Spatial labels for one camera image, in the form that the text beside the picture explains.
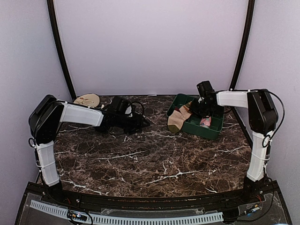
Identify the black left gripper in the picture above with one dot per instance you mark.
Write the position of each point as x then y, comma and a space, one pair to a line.
138, 124

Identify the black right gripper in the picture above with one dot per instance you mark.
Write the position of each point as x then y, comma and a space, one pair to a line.
193, 108

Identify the pink patterned sock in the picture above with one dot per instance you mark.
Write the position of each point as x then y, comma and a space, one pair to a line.
205, 122

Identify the beige striped sock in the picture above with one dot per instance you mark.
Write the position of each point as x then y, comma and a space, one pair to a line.
178, 117

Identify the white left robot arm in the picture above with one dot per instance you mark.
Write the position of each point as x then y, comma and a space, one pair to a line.
51, 113

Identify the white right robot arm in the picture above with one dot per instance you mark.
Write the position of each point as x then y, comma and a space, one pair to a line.
262, 118

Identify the green compartment tray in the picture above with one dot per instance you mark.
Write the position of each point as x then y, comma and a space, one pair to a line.
192, 124

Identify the beige embroidered round coaster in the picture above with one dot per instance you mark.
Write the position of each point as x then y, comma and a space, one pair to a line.
91, 100

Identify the black front rail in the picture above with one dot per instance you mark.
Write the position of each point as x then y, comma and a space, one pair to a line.
212, 201

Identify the right black frame post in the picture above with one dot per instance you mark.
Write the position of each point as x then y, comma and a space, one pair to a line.
243, 44

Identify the black frame post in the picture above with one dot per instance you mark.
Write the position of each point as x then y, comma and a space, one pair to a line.
59, 48
243, 44

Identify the white slotted cable duct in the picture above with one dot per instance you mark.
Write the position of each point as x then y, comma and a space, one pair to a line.
129, 217

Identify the left black frame post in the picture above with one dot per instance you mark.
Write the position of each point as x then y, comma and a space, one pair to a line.
59, 48

